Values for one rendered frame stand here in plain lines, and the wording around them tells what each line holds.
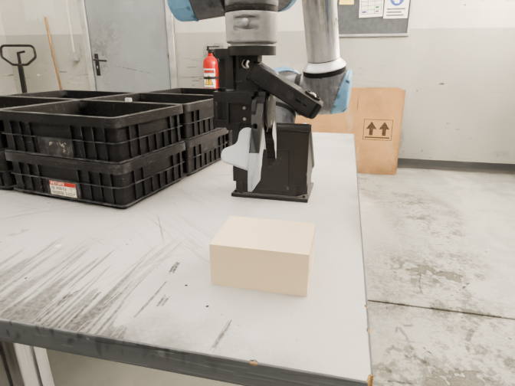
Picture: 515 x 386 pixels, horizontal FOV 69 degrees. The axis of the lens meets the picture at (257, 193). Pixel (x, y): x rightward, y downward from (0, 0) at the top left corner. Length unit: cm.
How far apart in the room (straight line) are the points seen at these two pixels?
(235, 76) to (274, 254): 28
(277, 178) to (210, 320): 51
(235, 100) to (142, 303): 34
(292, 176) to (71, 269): 55
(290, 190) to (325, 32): 40
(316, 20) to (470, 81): 324
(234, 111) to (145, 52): 398
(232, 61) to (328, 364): 43
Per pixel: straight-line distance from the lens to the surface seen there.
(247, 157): 54
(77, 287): 71
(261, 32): 55
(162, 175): 110
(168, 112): 109
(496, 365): 175
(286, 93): 55
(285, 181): 99
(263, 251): 59
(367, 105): 387
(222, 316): 58
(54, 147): 108
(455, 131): 420
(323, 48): 104
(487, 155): 433
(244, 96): 56
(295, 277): 61
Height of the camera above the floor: 105
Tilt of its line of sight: 20 degrees down
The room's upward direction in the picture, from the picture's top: straight up
